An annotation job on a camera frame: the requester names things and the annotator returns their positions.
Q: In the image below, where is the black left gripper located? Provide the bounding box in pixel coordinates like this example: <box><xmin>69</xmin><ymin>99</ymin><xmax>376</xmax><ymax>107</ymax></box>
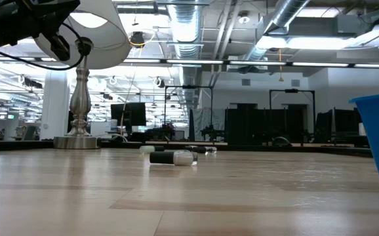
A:
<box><xmin>15</xmin><ymin>0</ymin><xmax>81</xmax><ymax>37</ymax></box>

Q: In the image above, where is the silver lamp with white shade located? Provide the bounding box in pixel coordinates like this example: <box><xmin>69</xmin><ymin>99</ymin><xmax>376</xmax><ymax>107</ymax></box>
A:
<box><xmin>33</xmin><ymin>0</ymin><xmax>133</xmax><ymax>150</ymax></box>

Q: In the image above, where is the black computer monitor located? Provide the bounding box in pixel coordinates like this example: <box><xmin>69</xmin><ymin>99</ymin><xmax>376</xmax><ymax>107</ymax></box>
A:
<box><xmin>110</xmin><ymin>102</ymin><xmax>147</xmax><ymax>127</ymax></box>

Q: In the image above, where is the long ceiling light strip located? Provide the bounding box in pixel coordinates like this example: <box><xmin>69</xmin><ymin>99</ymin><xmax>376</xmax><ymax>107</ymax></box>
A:
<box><xmin>122</xmin><ymin>58</ymin><xmax>379</xmax><ymax>69</ymax></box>

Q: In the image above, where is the grey tarp cover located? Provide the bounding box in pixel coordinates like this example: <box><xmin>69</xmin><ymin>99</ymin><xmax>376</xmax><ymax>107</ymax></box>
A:
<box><xmin>189</xmin><ymin>107</ymin><xmax>226</xmax><ymax>142</ymax></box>

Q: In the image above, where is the black partition screen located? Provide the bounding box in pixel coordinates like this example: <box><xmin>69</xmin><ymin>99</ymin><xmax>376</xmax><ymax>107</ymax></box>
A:
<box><xmin>314</xmin><ymin>108</ymin><xmax>363</xmax><ymax>135</ymax></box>
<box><xmin>225</xmin><ymin>108</ymin><xmax>308</xmax><ymax>146</ymax></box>

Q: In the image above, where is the bright ceiling light panel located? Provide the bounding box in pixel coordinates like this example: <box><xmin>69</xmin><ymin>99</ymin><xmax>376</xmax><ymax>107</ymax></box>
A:
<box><xmin>256</xmin><ymin>35</ymin><xmax>357</xmax><ymax>50</ymax></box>

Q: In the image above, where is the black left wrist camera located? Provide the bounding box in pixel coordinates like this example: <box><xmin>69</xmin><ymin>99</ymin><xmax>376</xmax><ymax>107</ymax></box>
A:
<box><xmin>46</xmin><ymin>31</ymin><xmax>71</xmax><ymax>62</ymax></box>

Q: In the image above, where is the black left wrist camera cable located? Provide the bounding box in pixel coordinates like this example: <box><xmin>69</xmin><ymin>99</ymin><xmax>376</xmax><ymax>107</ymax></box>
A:
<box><xmin>0</xmin><ymin>22</ymin><xmax>94</xmax><ymax>71</ymax></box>

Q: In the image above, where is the black ceiling camera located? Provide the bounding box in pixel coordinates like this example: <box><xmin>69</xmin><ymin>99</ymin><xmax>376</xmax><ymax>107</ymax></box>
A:
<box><xmin>129</xmin><ymin>31</ymin><xmax>146</xmax><ymax>47</ymax></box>

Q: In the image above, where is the silver ventilation duct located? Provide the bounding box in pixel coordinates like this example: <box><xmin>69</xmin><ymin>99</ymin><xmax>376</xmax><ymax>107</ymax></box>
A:
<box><xmin>241</xmin><ymin>0</ymin><xmax>310</xmax><ymax>63</ymax></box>
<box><xmin>167</xmin><ymin>0</ymin><xmax>204</xmax><ymax>109</ymax></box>

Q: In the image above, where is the black metal frame rig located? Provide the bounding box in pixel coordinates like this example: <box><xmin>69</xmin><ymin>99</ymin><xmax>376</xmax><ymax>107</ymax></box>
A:
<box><xmin>269</xmin><ymin>88</ymin><xmax>316</xmax><ymax>145</ymax></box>
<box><xmin>165</xmin><ymin>85</ymin><xmax>214</xmax><ymax>142</ymax></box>

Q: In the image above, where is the yellow hanging cord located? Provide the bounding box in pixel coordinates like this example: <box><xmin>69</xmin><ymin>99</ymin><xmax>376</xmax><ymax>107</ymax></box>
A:
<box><xmin>277</xmin><ymin>48</ymin><xmax>285</xmax><ymax>83</ymax></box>

